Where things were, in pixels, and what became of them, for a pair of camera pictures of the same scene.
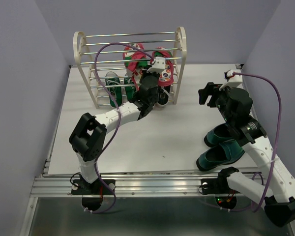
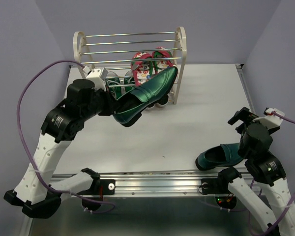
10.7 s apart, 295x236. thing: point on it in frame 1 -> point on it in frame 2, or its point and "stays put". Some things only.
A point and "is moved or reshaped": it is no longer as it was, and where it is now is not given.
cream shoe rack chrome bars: (125, 69) stays put
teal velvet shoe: (219, 134) is moved or reshaped
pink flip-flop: (166, 77) stays put
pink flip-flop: (135, 59) is moved or reshaped
